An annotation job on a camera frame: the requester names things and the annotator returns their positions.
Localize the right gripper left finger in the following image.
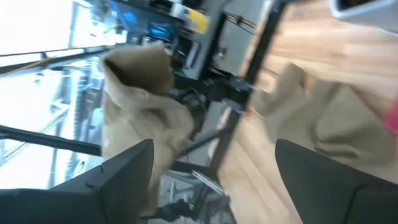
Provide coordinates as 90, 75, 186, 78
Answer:
0, 139, 155, 224

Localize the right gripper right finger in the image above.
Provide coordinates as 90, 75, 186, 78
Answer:
275, 139, 398, 224

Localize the beige bucket hat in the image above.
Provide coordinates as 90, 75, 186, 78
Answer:
99, 43, 196, 218
250, 62, 398, 170

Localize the red tray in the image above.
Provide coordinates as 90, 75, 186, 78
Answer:
384, 98, 398, 135

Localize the monitor with blue screen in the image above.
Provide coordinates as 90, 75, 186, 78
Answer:
110, 0, 180, 45

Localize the black aluminium table frame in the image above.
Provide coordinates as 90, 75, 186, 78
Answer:
0, 0, 287, 187

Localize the yellow cable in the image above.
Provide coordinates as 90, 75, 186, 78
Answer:
221, 10, 257, 32

